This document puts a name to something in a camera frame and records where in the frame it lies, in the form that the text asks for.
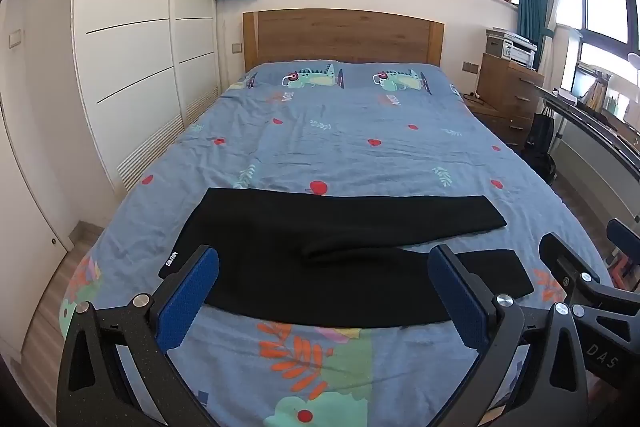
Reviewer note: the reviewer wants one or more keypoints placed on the white desk lamp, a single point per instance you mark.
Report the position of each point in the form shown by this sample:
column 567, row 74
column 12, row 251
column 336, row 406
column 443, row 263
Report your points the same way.
column 634, row 67

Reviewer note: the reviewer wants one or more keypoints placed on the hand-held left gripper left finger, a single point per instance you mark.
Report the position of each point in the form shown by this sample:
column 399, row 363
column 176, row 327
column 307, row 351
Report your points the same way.
column 187, row 302

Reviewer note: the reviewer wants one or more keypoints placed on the teal curtain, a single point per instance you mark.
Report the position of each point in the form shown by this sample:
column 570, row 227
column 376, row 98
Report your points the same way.
column 532, row 2

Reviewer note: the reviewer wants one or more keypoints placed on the wooden dresser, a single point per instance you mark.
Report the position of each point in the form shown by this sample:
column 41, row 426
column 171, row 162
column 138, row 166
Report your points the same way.
column 510, row 97

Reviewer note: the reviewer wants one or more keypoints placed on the wooden headboard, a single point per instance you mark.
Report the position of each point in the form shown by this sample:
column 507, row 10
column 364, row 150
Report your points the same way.
column 345, row 37

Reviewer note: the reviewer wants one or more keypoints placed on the white wardrobe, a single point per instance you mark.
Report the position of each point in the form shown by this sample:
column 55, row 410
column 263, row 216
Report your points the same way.
column 135, row 32

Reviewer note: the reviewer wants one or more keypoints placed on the white printer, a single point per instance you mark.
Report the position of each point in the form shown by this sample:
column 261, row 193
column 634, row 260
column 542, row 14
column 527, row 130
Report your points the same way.
column 512, row 47

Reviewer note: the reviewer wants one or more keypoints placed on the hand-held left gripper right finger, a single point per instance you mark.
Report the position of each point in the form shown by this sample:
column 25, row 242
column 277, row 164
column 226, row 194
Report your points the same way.
column 457, row 302

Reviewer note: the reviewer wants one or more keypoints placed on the wall socket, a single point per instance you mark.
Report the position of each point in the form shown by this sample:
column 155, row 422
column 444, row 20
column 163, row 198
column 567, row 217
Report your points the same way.
column 470, row 67
column 236, row 47

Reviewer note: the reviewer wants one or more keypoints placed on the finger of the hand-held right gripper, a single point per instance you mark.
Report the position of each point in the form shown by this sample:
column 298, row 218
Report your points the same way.
column 625, row 234
column 565, row 262

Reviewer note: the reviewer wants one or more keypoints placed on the black pants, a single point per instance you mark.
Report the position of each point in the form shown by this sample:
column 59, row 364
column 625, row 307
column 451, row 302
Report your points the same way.
column 310, row 252

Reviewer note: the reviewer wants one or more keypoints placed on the black bag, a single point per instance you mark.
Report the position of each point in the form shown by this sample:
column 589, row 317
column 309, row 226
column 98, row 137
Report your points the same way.
column 540, row 142

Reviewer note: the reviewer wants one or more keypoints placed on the blue printed bed sheet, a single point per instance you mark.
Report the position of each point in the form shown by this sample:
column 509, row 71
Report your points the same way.
column 340, row 142

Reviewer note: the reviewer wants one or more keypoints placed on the wall switch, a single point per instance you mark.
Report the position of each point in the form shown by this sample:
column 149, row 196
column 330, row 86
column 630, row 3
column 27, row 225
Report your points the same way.
column 15, row 38

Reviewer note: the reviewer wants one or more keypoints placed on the dark desk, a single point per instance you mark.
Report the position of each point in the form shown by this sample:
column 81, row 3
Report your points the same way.
column 595, row 122

